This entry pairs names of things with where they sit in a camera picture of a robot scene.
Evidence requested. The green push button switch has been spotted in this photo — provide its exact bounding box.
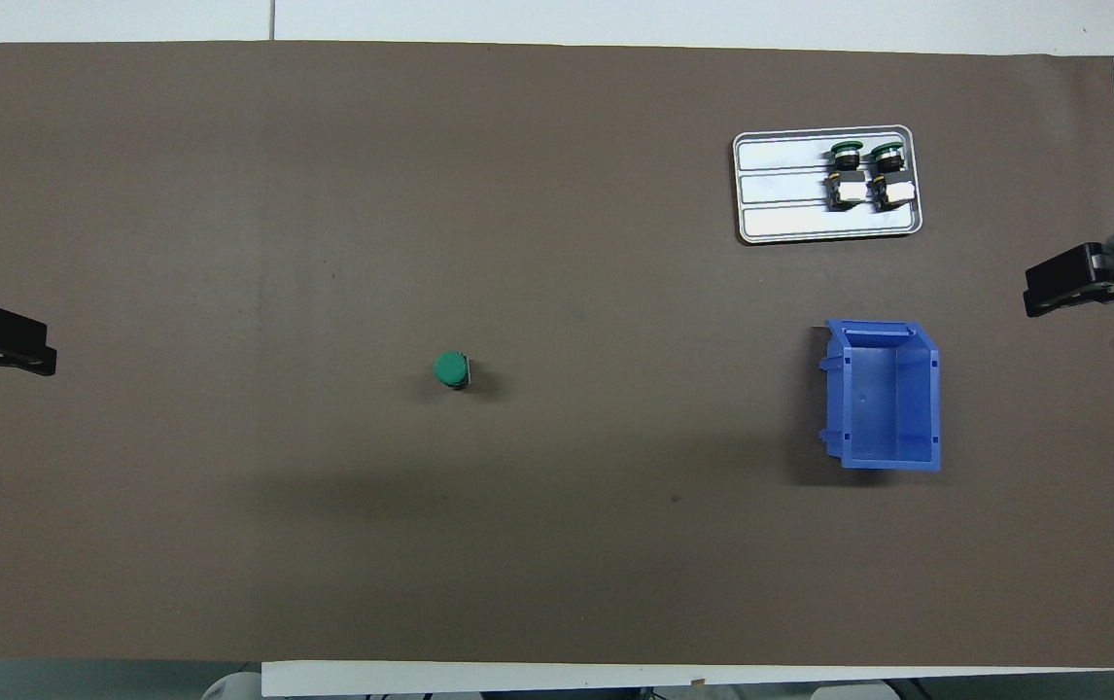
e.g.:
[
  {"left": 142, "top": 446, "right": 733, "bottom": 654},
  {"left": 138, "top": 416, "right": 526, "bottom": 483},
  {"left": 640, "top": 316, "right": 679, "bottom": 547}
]
[
  {"left": 824, "top": 141, "right": 867, "bottom": 211},
  {"left": 433, "top": 351, "right": 473, "bottom": 393},
  {"left": 866, "top": 141, "right": 914, "bottom": 211}
]

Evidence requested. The blue plastic storage bin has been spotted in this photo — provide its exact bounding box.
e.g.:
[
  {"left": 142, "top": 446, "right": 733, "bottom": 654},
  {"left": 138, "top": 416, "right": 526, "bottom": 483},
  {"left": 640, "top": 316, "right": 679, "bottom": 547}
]
[{"left": 817, "top": 318, "right": 943, "bottom": 473}]

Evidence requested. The silver metal tray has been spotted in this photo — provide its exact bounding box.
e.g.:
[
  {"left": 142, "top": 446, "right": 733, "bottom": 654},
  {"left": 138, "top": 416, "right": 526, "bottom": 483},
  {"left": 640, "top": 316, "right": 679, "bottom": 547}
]
[{"left": 732, "top": 124, "right": 924, "bottom": 245}]

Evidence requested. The brown paper table mat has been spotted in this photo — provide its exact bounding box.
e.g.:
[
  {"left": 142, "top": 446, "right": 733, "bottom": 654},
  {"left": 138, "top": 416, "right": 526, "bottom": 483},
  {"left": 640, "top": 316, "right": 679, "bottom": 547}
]
[{"left": 0, "top": 41, "right": 1114, "bottom": 670}]

